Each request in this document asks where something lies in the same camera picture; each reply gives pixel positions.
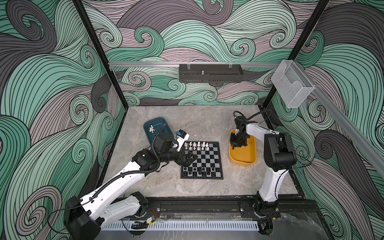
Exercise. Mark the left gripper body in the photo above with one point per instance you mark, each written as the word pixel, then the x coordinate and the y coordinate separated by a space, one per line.
pixel 178 158

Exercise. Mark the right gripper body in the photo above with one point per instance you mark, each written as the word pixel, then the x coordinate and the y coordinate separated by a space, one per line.
pixel 238 140

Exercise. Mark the black white chessboard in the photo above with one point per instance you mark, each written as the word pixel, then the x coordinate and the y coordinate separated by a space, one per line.
pixel 208 159

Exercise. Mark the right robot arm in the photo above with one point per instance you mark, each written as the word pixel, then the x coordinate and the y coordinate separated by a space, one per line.
pixel 278 154

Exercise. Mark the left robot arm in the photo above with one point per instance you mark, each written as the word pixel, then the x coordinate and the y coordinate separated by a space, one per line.
pixel 86 216

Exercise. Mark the white chess pieces group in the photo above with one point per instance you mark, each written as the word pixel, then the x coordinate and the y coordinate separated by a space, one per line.
pixel 197 146

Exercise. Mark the black chess pieces group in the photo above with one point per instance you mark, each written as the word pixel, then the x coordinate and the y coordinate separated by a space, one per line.
pixel 200 172

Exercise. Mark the white pieces in bin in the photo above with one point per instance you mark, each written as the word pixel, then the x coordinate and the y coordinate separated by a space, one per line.
pixel 151 129

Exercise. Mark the yellow plastic tray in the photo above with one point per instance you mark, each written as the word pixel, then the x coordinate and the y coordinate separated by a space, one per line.
pixel 244 156

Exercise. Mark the teal plastic bin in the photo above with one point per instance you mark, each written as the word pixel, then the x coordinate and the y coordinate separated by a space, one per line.
pixel 158 123

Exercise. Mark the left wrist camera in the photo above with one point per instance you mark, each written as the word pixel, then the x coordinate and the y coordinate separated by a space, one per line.
pixel 182 137

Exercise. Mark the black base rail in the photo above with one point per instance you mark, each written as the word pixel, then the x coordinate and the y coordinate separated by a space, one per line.
pixel 246 206

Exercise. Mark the black perforated wall shelf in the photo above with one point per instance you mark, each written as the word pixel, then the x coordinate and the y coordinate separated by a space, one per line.
pixel 215 74

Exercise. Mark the clear plastic wall box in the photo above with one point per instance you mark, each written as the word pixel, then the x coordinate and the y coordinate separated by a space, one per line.
pixel 292 83

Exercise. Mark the white slotted cable duct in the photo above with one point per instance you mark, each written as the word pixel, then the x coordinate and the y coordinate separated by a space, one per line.
pixel 188 226

